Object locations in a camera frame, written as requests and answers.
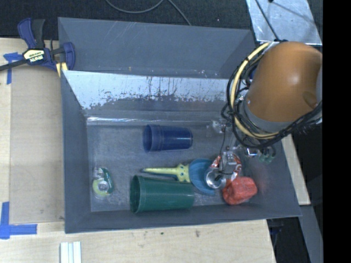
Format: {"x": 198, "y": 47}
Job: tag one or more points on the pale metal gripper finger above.
{"x": 228, "y": 160}
{"x": 233, "y": 167}

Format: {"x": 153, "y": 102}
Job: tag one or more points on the red-orange sponge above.
{"x": 240, "y": 190}

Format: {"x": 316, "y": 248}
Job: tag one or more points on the crushed red and silver can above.
{"x": 212, "y": 180}

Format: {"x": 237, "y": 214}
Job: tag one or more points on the blue plastic bowl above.
{"x": 198, "y": 174}

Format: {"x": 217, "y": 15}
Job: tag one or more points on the yellow toy squid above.
{"x": 179, "y": 172}

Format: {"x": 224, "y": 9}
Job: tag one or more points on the dark blue plastic cup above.
{"x": 170, "y": 138}

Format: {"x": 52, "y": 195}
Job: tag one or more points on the dark green plastic cup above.
{"x": 164, "y": 194}

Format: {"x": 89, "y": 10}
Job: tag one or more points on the grey metal bin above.
{"x": 153, "y": 51}

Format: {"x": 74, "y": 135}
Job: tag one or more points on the pale wood flat board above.
{"x": 35, "y": 147}

